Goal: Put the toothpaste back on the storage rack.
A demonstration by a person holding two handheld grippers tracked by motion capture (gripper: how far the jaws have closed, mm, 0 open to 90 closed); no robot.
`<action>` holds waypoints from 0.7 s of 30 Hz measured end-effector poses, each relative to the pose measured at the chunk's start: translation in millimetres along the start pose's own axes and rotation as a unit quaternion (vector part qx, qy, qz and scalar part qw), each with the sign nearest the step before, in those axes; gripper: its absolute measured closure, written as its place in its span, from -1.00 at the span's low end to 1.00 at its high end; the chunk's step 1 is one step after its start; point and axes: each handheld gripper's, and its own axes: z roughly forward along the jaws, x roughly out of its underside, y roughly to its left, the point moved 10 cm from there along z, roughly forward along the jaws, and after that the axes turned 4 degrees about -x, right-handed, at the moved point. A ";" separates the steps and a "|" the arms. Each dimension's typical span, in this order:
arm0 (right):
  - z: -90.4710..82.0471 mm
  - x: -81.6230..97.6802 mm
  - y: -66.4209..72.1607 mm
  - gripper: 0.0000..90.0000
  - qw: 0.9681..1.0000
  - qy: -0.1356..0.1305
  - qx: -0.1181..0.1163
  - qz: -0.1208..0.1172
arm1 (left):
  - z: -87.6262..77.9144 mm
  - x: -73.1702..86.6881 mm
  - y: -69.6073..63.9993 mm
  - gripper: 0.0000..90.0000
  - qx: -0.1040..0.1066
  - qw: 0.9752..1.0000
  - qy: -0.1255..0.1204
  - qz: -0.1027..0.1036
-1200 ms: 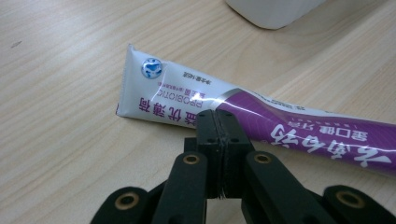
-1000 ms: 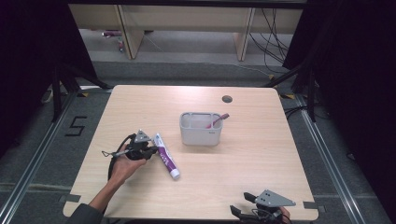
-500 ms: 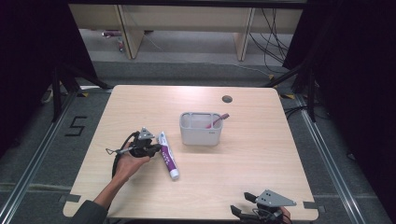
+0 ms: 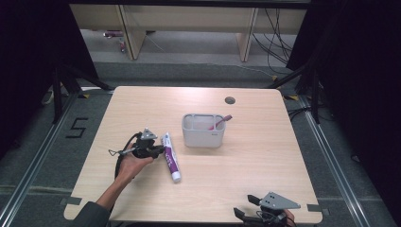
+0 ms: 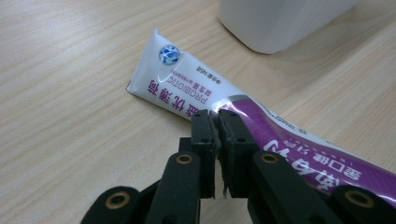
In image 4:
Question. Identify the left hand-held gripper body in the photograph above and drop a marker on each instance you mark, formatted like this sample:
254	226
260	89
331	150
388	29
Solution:
144	148

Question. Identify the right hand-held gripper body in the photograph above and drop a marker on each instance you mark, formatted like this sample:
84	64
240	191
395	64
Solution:
274	205

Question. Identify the white and purple toothpaste tube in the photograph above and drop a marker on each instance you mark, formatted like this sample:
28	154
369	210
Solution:
170	157

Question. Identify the white plastic container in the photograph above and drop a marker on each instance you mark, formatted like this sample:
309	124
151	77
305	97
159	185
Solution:
201	138

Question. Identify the pink and grey toothbrush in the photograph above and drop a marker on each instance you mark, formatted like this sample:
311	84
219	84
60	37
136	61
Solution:
222	121

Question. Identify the person's right hand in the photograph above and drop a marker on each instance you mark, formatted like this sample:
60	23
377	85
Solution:
289	217

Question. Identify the person's left hand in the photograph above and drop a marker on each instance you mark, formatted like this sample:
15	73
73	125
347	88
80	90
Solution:
132	167

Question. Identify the grey tape piece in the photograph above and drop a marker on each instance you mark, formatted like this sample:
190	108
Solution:
72	200
314	208

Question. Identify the grey table grommet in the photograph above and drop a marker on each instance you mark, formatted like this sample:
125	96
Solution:
230	100

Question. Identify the black metal stand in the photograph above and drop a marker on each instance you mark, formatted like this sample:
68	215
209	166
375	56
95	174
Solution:
315	97
57	94

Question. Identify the small bottle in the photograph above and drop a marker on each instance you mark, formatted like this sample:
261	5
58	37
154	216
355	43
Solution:
122	44

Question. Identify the small pink object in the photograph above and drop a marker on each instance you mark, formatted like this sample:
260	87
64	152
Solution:
113	33

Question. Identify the dark curtain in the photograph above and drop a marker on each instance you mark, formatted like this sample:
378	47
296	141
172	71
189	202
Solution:
31	63
362	94

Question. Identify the metal floor rail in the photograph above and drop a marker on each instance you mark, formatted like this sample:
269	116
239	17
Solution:
334	167
34	164

